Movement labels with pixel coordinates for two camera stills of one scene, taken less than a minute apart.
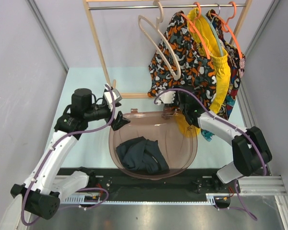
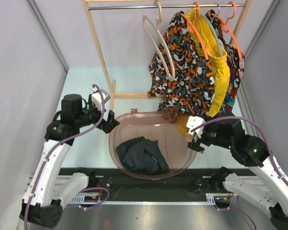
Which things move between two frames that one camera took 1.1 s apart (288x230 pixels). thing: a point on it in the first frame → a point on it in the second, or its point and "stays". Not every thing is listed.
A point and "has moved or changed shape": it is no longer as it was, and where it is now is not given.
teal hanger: [211, 22] stays
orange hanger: [193, 28] stays
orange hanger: [226, 28] stays
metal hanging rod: [209, 5] stays
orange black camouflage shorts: [181, 60] has moved or changed shape
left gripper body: [114, 123] → [105, 125]
